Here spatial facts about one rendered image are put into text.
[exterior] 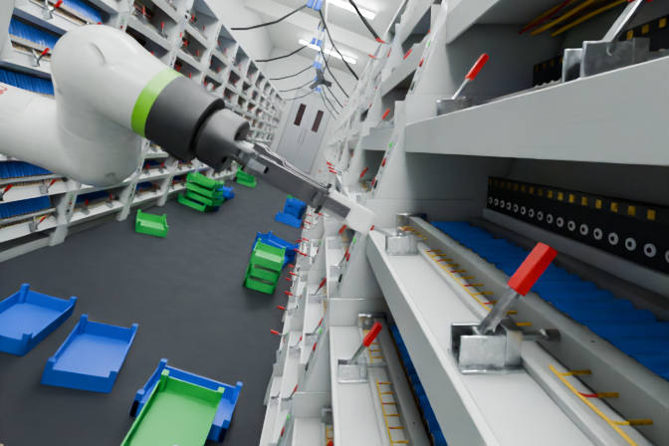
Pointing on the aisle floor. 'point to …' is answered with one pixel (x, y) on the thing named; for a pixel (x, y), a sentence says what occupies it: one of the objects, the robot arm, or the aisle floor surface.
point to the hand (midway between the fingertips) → (347, 211)
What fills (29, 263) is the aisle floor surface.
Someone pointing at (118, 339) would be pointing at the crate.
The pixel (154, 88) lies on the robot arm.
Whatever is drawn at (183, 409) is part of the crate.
